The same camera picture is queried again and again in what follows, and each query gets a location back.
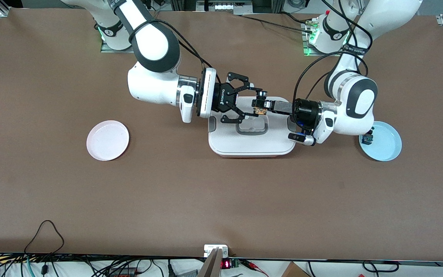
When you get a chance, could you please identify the white lunch box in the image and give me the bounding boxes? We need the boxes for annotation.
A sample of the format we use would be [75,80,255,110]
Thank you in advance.
[208,96,296,158]

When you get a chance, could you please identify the brown cardboard box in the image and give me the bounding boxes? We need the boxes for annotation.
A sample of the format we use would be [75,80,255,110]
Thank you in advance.
[281,262,311,277]

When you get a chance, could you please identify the light blue round plate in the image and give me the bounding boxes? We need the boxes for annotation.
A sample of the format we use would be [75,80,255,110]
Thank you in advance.
[359,121,403,162]

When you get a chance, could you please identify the pink round plate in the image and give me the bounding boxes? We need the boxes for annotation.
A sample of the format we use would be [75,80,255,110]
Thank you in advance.
[86,120,130,161]

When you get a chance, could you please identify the small white device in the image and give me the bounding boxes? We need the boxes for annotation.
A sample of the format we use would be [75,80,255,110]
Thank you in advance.
[204,245,230,257]

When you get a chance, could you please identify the aluminium profile bar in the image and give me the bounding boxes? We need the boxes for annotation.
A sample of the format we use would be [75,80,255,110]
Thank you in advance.
[198,247,224,277]

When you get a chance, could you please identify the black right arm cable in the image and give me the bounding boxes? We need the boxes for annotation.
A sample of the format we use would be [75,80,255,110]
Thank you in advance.
[128,18,213,73]

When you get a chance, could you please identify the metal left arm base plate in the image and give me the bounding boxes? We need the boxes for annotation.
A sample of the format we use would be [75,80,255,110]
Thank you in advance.
[301,19,345,57]

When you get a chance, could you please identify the black cable on table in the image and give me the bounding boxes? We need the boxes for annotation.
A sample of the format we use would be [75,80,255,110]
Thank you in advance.
[241,13,314,33]

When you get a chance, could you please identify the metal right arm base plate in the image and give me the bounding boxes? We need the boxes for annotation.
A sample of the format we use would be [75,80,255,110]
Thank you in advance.
[100,23,135,53]

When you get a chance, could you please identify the red black clip wires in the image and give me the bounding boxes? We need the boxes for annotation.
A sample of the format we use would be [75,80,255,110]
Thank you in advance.
[241,260,270,277]

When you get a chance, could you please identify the black oval cable loop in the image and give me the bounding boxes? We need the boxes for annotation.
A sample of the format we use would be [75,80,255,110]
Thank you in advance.
[362,260,400,273]

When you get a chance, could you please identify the tangled black cable bundle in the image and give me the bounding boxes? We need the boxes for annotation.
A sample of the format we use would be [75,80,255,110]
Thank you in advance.
[0,252,207,277]

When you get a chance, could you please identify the black looped cable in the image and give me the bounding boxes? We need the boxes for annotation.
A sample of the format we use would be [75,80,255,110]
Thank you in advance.
[23,220,65,255]

